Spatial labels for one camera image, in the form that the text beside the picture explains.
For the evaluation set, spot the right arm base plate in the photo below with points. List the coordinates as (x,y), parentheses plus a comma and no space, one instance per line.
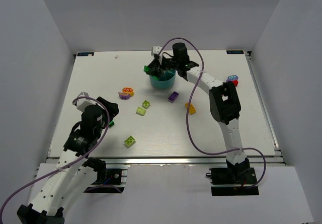
(223,183)

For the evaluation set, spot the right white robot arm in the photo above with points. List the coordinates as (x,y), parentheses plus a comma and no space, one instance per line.
(224,103)

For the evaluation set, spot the teal round divided container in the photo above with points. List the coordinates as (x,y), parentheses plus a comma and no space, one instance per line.
(166,81)

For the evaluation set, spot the aluminium table rail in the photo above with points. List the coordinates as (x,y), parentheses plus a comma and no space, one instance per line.
(278,159)

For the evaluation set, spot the yellow long lego brick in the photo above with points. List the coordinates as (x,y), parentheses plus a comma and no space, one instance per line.
(191,108)

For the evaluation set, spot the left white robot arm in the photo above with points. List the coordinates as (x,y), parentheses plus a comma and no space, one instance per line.
(75,170)

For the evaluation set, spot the lime lego brick near front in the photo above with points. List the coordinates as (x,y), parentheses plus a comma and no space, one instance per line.
(129,141)

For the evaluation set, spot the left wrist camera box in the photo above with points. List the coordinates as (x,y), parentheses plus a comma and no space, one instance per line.
(83,101)

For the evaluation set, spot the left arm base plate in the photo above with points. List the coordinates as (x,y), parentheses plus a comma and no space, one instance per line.
(110,181)

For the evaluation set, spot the lime lego brick studs up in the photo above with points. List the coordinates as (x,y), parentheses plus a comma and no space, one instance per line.
(141,111)

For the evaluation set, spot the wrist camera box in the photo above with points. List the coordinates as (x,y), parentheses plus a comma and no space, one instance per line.
(155,50)
(83,101)

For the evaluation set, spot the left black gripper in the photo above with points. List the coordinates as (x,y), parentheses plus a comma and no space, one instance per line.
(109,108)

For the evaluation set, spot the purple printed curved lego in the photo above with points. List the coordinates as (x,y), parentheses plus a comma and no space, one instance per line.
(232,78)

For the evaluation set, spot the green lego brick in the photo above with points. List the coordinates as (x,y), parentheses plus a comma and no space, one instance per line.
(146,69)

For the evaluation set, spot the dark corner label sticker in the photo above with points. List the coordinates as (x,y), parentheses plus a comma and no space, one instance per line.
(235,52)

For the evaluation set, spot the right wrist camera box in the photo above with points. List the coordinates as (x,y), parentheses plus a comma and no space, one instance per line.
(155,50)

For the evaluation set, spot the left corner label sticker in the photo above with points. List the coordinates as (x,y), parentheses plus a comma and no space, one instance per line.
(85,54)

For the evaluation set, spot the lime lego brick upside down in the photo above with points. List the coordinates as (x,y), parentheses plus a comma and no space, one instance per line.
(146,104)

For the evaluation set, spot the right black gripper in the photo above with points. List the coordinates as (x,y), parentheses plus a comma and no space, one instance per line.
(158,66)

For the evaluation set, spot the yellow butterfly curved lego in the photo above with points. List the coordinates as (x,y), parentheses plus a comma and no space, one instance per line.
(128,90)

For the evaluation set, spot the purple butterfly curved lego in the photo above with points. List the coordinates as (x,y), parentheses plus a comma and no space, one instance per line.
(124,96)

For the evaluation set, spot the purple flat lego plate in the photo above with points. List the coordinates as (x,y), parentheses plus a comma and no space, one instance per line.
(174,95)

